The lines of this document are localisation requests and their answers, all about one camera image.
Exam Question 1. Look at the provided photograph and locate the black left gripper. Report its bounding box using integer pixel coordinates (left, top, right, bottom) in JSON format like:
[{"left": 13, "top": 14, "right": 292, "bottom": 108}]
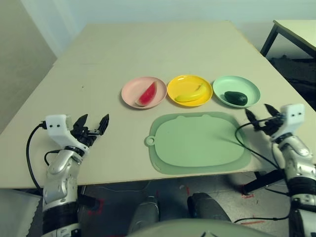
[{"left": 70, "top": 113, "right": 110, "bottom": 149}]

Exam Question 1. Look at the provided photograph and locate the beige black-framed side table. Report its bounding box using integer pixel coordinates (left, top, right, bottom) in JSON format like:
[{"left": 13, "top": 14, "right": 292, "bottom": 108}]
[{"left": 259, "top": 19, "right": 316, "bottom": 62}]

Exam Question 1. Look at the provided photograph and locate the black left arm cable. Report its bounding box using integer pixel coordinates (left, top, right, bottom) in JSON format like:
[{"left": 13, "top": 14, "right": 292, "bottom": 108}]
[{"left": 26, "top": 120, "right": 62, "bottom": 191}]

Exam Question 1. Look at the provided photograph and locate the toy dark green avocado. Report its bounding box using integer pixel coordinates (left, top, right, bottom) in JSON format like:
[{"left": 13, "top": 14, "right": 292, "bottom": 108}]
[{"left": 224, "top": 91, "right": 248, "bottom": 106}]

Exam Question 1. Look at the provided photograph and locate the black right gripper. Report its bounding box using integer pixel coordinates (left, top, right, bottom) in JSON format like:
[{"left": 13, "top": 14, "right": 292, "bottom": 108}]
[{"left": 244, "top": 103, "right": 284, "bottom": 136}]

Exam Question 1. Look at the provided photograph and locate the pink plastic plate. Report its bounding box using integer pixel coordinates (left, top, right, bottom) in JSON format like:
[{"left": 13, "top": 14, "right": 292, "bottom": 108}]
[{"left": 120, "top": 76, "right": 167, "bottom": 110}]

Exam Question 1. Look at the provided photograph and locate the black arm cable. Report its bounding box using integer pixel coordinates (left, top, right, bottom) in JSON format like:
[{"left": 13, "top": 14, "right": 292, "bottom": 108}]
[
  {"left": 233, "top": 117, "right": 293, "bottom": 224},
  {"left": 26, "top": 120, "right": 62, "bottom": 191}
]

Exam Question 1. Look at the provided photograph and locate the toy watermelon slice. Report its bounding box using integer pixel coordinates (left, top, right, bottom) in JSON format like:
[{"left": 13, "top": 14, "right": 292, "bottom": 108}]
[{"left": 135, "top": 82, "right": 158, "bottom": 107}]

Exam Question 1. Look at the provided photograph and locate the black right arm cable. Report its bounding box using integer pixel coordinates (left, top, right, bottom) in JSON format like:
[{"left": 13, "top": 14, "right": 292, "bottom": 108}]
[{"left": 233, "top": 117, "right": 293, "bottom": 224}]

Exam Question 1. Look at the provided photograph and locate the toy yellow banana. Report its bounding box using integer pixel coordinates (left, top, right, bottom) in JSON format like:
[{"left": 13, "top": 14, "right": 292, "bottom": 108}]
[{"left": 174, "top": 82, "right": 207, "bottom": 102}]

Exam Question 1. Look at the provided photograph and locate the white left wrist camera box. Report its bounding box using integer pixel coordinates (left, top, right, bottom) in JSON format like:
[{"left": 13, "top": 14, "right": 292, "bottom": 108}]
[{"left": 44, "top": 114, "right": 89, "bottom": 154}]

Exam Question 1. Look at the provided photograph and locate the yellow plastic plate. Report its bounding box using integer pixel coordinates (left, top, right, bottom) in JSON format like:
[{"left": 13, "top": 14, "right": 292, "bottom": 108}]
[{"left": 166, "top": 74, "right": 213, "bottom": 108}]

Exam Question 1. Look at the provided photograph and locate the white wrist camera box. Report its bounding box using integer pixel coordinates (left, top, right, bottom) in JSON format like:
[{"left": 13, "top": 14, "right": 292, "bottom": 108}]
[
  {"left": 270, "top": 103, "right": 306, "bottom": 143},
  {"left": 44, "top": 114, "right": 89, "bottom": 154}
]

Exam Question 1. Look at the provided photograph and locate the mint green plastic plate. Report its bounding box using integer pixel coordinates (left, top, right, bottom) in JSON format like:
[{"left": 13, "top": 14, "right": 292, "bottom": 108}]
[{"left": 212, "top": 75, "right": 261, "bottom": 109}]

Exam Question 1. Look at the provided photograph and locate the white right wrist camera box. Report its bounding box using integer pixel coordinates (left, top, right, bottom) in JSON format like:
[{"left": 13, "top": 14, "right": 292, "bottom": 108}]
[{"left": 270, "top": 103, "right": 306, "bottom": 143}]

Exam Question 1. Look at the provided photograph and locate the grey robot leg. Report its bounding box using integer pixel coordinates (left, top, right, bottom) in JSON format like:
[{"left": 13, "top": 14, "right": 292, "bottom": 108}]
[
  {"left": 187, "top": 192, "right": 232, "bottom": 223},
  {"left": 128, "top": 195, "right": 160, "bottom": 234}
]

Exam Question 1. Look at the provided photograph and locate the grey robot right leg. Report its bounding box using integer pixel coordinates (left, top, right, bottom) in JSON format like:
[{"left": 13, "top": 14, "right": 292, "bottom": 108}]
[{"left": 187, "top": 192, "right": 232, "bottom": 223}]

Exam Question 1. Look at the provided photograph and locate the black metal table leg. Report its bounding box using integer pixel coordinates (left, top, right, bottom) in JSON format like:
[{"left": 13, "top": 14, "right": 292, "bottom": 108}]
[
  {"left": 243, "top": 170, "right": 287, "bottom": 195},
  {"left": 76, "top": 186, "right": 99, "bottom": 210}
]

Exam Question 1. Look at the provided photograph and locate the light grey floor sheet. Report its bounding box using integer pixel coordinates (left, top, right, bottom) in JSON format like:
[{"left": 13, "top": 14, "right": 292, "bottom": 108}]
[{"left": 0, "top": 190, "right": 42, "bottom": 237}]

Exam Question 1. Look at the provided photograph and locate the grey robot torso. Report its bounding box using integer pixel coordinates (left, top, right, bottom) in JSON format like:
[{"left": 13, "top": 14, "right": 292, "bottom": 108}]
[{"left": 127, "top": 218, "right": 294, "bottom": 237}]

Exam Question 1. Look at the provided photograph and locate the grey robot left leg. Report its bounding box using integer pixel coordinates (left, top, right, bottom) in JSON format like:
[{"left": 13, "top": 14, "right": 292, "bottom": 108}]
[{"left": 128, "top": 195, "right": 160, "bottom": 234}]

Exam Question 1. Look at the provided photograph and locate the green silicone cutting board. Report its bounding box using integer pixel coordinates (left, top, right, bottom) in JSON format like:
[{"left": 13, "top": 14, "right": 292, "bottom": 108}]
[{"left": 144, "top": 111, "right": 252, "bottom": 175}]

